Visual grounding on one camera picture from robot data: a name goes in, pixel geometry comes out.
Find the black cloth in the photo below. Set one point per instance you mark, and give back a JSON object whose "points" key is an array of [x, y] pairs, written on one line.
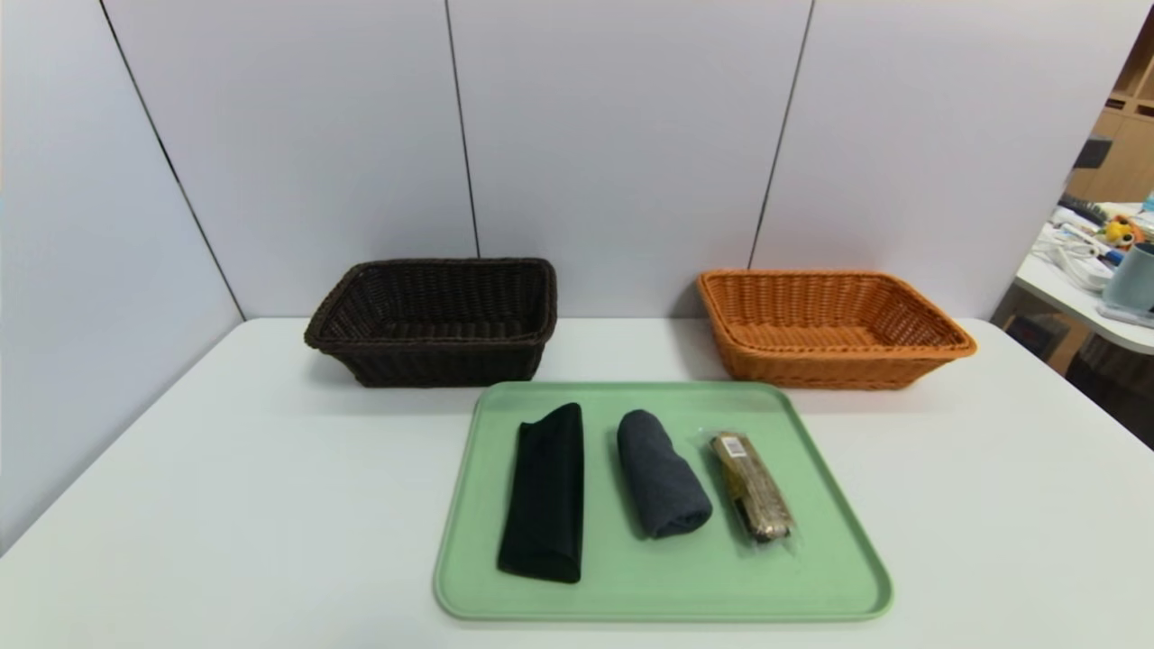
{"points": [[545, 496]]}

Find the grey towel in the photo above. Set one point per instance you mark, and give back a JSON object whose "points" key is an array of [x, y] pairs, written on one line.
{"points": [[663, 478]]}

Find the clear-wrapped brown snack bar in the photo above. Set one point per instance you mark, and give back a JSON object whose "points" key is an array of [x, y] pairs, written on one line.
{"points": [[753, 487]]}

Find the dark brown wicker basket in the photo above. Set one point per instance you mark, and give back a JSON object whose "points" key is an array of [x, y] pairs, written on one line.
{"points": [[433, 361]]}

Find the orange wicker basket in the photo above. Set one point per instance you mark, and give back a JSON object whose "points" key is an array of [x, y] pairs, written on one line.
{"points": [[811, 365]]}

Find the light green plastic tray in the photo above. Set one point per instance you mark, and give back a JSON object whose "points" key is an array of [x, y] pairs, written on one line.
{"points": [[649, 577]]}

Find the brown cardboard box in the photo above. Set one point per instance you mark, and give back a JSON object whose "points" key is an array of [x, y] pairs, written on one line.
{"points": [[1037, 335]]}

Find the white background table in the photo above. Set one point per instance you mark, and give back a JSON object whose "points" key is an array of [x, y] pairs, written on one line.
{"points": [[1064, 293]]}

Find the black office chair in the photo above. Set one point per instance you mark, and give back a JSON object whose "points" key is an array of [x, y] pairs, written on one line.
{"points": [[1113, 388]]}

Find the yellow plush toy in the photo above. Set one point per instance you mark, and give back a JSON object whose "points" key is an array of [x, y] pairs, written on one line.
{"points": [[1121, 233]]}

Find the grey-blue plastic container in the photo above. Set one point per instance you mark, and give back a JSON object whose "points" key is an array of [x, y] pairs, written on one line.
{"points": [[1131, 279]]}

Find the wooden shelf unit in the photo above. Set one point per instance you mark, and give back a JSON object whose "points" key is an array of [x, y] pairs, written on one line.
{"points": [[1122, 153]]}

